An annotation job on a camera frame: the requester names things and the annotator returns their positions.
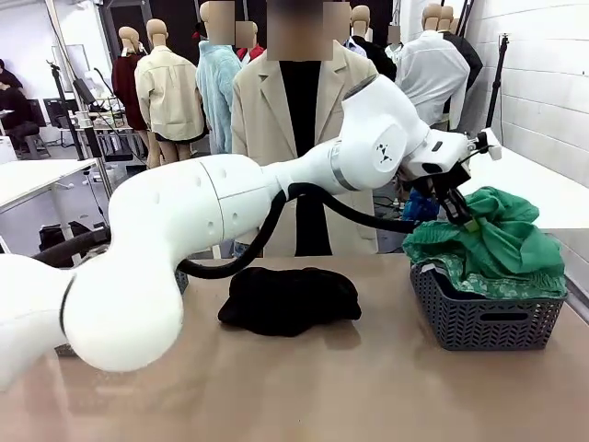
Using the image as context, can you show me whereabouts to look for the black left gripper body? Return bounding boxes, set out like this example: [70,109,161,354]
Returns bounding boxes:
[411,158,473,197]

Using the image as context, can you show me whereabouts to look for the green shorts with white drawstring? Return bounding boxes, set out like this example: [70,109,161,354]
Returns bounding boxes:
[402,185,568,298]

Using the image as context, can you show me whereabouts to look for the blue crumpled cloth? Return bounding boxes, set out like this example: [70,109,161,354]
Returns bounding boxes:
[403,186,438,227]

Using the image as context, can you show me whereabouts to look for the large white table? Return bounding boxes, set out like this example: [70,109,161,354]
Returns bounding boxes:
[457,130,589,231]

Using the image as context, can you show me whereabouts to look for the tall black light stand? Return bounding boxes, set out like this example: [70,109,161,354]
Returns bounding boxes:
[480,32,513,139]

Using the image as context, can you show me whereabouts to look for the grey plastic woven basket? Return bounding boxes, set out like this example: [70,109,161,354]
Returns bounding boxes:
[53,269,191,358]
[409,262,569,352]

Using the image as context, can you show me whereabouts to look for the mannequin in black coat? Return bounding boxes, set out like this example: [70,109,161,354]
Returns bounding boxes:
[439,5,484,93]

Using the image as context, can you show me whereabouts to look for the mannequin in black jacket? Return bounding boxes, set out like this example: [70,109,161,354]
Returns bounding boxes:
[350,5,398,84]

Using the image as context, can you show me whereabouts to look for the person in beige blazer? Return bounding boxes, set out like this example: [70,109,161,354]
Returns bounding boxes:
[231,0,392,257]

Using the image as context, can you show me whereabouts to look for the mannequin in light blue shirt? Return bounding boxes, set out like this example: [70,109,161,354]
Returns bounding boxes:
[196,0,244,156]

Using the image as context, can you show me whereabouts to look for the mannequin in cream jacket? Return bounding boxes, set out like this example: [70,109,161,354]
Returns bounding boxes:
[133,17,207,167]

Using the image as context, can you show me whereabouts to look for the mannequin in maroon top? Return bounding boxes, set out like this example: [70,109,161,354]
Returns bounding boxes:
[110,26,149,133]

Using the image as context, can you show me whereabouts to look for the slanted metal pole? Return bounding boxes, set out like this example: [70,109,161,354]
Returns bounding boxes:
[75,110,115,200]

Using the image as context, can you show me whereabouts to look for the black tablet on stand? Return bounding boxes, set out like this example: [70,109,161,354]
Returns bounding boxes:
[72,77,101,114]

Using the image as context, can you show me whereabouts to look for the black computer monitor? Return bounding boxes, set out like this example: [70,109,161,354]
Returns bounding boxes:
[42,98,77,129]

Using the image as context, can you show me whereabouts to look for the black tripod stand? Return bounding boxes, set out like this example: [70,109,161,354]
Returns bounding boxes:
[45,59,100,162]

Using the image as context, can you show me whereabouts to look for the seated person in black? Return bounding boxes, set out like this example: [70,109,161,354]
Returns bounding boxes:
[0,57,40,151]

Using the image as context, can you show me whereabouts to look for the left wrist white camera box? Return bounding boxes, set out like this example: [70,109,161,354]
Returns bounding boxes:
[464,130,503,161]

